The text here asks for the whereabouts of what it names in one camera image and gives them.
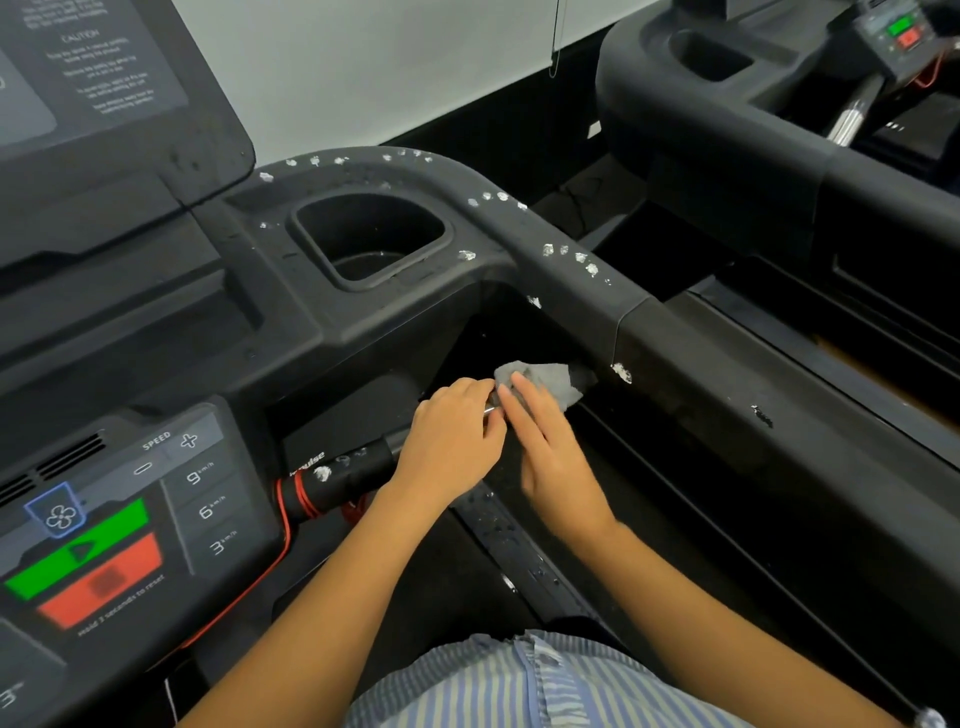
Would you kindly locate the treadmill button control panel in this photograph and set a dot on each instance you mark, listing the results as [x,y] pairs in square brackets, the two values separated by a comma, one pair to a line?
[150,525]

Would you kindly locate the person's left forearm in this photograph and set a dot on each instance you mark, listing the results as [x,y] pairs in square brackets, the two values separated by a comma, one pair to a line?
[322,615]

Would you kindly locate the blue striped shirt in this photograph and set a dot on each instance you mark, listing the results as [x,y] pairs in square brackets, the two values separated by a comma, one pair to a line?
[540,686]

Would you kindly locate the black console cup holder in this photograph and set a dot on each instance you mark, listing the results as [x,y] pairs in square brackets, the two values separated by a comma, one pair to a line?
[367,240]

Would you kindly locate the grey cleaning cloth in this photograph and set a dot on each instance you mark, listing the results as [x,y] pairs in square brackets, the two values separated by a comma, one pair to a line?
[556,377]

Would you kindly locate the person's right forearm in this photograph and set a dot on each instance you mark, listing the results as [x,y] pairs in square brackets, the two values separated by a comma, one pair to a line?
[712,630]

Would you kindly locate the black treadmill console frame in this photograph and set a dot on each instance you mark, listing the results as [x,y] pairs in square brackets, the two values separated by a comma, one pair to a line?
[540,270]

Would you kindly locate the small treadmill control panel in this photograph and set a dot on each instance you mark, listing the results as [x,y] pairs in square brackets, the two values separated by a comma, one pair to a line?
[900,31]

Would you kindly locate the black neighbouring treadmill frame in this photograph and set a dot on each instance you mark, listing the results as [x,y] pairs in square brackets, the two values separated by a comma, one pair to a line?
[720,142]

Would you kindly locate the black treadmill display screen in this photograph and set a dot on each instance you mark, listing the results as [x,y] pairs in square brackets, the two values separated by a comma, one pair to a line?
[112,112]

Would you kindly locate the person's right hand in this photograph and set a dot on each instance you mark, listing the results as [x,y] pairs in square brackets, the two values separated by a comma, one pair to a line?
[559,472]

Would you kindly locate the person's left hand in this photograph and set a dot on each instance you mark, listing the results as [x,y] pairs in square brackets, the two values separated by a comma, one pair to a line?
[450,446]

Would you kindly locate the person's left fingers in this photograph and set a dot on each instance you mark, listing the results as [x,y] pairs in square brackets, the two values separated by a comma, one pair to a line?
[459,390]

